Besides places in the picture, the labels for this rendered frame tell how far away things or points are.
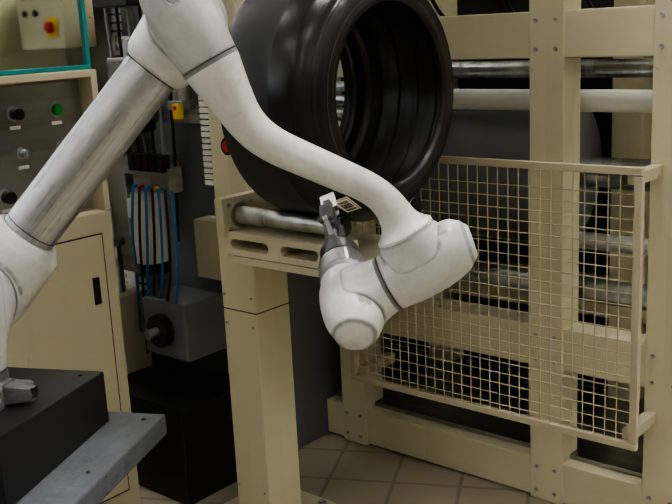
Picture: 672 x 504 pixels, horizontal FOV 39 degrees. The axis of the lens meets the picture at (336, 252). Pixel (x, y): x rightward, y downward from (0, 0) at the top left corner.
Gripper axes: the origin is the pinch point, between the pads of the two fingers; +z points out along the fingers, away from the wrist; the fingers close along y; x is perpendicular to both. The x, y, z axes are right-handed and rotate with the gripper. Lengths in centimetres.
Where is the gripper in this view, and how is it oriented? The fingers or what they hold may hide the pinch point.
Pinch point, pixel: (329, 206)
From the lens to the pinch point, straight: 194.0
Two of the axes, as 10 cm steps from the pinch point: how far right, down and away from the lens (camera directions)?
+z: -1.2, -5.7, 8.2
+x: 9.2, -3.6, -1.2
